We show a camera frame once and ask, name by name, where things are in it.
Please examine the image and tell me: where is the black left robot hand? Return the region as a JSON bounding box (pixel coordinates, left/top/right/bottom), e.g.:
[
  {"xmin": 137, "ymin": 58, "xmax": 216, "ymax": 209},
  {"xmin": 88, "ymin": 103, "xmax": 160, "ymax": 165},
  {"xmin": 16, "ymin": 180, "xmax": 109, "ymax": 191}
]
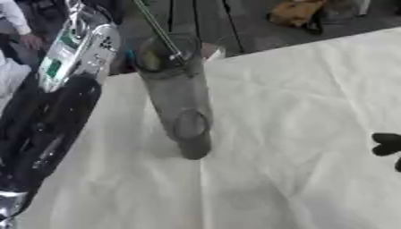
[{"xmin": 82, "ymin": 0, "xmax": 129, "ymax": 29}]

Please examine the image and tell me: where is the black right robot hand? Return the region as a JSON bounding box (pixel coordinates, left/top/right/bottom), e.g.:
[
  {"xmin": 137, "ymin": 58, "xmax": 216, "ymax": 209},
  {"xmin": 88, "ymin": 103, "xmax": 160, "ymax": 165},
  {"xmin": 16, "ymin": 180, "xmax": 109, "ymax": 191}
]
[{"xmin": 370, "ymin": 132, "xmax": 401, "ymax": 173}]

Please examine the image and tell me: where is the person's hand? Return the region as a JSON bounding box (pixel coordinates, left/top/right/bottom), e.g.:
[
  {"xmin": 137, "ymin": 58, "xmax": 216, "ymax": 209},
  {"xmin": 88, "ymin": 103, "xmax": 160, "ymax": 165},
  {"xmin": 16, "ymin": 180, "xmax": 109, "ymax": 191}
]
[{"xmin": 17, "ymin": 31, "xmax": 47, "ymax": 51}]

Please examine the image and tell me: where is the green flower stem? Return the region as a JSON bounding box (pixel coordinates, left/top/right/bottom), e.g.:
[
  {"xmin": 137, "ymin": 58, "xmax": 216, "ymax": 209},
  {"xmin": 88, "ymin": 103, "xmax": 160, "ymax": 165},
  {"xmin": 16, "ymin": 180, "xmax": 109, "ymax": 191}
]
[{"xmin": 132, "ymin": 0, "xmax": 188, "ymax": 65}]

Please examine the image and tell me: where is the tall clear glass vase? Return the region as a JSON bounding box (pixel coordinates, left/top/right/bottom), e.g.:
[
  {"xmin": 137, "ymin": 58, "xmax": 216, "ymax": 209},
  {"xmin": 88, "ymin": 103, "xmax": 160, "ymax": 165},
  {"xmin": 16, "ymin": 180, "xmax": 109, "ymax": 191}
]
[{"xmin": 132, "ymin": 32, "xmax": 217, "ymax": 161}]

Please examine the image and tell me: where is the black tripod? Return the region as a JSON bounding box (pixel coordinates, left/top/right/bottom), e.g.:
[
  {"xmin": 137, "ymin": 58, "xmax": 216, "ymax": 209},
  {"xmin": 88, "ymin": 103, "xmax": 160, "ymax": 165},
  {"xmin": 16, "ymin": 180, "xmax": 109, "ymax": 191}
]
[{"xmin": 164, "ymin": 0, "xmax": 248, "ymax": 55}]

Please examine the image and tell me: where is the tan bag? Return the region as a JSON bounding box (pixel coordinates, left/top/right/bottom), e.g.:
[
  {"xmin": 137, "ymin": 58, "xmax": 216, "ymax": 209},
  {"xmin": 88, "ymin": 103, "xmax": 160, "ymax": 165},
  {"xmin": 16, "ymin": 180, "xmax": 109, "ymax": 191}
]
[{"xmin": 266, "ymin": 0, "xmax": 329, "ymax": 34}]

